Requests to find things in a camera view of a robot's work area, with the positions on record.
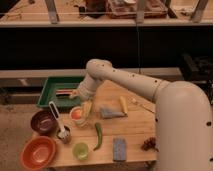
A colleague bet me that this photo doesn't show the red apple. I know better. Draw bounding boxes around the red apple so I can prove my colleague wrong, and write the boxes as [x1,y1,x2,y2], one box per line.
[71,109,82,120]

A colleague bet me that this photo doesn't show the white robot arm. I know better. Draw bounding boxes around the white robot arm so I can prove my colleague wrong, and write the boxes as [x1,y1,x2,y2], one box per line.
[78,59,213,171]

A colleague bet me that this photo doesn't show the white paper cup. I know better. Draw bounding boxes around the white paper cup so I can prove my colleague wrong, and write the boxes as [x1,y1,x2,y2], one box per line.
[69,106,86,127]

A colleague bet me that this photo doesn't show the small green cup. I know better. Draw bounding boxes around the small green cup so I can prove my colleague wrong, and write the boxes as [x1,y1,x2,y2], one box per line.
[73,142,89,160]

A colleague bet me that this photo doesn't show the grey blue cloth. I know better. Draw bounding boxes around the grey blue cloth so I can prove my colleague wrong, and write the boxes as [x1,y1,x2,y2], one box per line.
[100,107,126,119]

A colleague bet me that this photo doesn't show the green chili pepper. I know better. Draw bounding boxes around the green chili pepper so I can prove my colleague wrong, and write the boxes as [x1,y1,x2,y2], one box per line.
[93,122,103,151]

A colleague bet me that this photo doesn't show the yellow corn cob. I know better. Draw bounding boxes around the yellow corn cob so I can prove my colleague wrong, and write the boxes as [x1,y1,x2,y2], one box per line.
[120,96,128,115]

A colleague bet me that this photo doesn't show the green plastic tray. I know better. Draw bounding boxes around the green plastic tray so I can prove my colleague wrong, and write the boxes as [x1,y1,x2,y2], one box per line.
[37,76,83,109]

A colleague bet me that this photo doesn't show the metal fork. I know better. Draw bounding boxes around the metal fork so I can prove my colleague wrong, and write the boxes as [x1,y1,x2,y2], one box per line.
[131,98,155,114]

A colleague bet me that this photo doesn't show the purple bowl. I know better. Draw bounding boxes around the purple bowl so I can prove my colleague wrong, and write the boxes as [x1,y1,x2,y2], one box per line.
[30,110,57,135]

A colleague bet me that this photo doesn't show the blue sponge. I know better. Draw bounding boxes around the blue sponge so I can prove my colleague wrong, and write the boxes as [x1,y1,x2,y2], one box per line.
[113,138,127,162]

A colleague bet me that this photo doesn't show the orange bowl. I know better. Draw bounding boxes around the orange bowl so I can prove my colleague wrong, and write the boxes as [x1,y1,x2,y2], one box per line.
[20,136,57,171]

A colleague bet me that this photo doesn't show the bunch of red grapes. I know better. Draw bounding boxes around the bunch of red grapes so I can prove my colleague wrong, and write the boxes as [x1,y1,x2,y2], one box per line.
[141,137,157,151]

